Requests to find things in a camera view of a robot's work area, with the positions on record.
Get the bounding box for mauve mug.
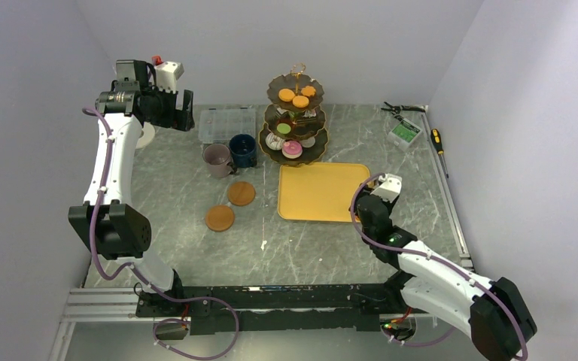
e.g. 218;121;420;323
202;144;236;178

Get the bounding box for dark blue mug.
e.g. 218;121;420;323
228;134;257;168

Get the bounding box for wooden coaster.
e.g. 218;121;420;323
205;205;236;232
227;181;256;206

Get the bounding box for white chocolate drizzle donut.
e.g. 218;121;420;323
265;133;285;151

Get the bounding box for green macaron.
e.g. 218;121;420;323
276;123;292;135

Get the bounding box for orange round cookie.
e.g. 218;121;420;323
278;88;296;102

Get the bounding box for three-tier black dessert stand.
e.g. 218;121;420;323
258;62;329;167

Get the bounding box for pink frosted donut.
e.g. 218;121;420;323
281;140;303;159

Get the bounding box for orange macaron top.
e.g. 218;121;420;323
291;96;310;109

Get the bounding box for orange waffle cookie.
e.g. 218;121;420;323
300;86;317;98

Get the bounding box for yellow serving tray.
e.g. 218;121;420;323
277;162;370;223

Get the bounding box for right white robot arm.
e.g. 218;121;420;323
351;192;537;360

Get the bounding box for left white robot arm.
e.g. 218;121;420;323
68;57;194;316

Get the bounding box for white tape roll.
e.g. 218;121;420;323
136;123;156;149

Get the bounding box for clear plastic box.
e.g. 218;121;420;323
198;108;257;144

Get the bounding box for black pliers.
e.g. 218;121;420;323
380;102;427;117

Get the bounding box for green white device box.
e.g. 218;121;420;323
387;117;423;151

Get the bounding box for yellow black screwdriver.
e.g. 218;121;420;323
430;129;449;178

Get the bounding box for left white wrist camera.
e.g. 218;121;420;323
151;55;184;93

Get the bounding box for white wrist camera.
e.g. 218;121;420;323
151;55;184;93
371;174;403;203

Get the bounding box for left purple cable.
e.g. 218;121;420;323
81;105;242;361

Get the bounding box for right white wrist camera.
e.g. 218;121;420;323
371;174;403;203

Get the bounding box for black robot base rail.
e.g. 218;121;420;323
135;272;412;335

